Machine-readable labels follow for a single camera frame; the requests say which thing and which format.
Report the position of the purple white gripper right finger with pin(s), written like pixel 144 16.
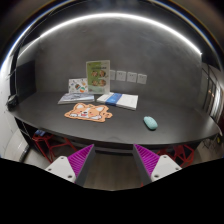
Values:
pixel 151 166

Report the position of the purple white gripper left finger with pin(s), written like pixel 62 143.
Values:
pixel 74 168

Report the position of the teal computer mouse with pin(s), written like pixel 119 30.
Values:
pixel 150 123

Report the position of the orange corgi mouse pad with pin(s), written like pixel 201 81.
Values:
pixel 89 112

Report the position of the red chair left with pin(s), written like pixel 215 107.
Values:
pixel 45 143

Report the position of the red chair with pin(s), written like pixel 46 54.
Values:
pixel 183 155
pixel 45 143

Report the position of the red chair right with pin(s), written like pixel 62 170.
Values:
pixel 183 155

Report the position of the white blue book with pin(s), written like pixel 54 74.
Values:
pixel 120 100

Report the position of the grey magazine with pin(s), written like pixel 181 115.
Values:
pixel 75 98

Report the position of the small illustrated card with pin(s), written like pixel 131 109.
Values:
pixel 78 85

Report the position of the black device on table edge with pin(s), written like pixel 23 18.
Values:
pixel 12 102

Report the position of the green standing booklet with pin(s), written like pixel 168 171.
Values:
pixel 98 76

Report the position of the black monitor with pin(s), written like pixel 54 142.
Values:
pixel 25 80

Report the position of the LED light strip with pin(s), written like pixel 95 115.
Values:
pixel 130 43

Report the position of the white wall socket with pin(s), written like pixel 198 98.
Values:
pixel 120 75
pixel 142 79
pixel 112 74
pixel 131 77

